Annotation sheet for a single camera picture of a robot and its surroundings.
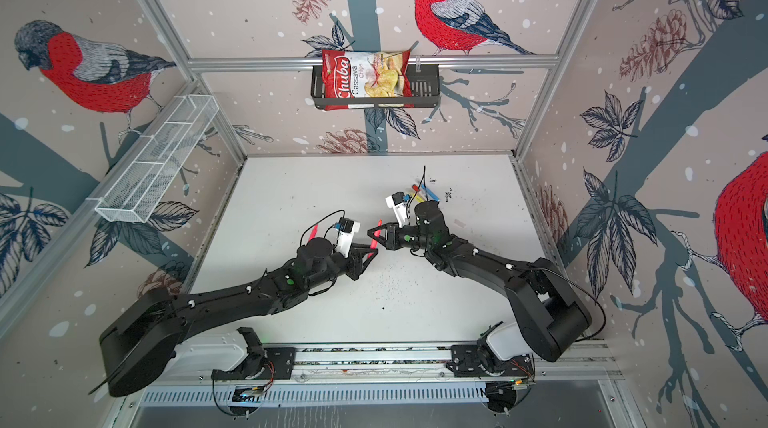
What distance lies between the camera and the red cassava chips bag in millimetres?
873

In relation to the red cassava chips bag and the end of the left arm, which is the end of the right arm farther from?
the red cassava chips bag

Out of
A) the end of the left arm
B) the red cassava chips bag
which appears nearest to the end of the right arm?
the end of the left arm
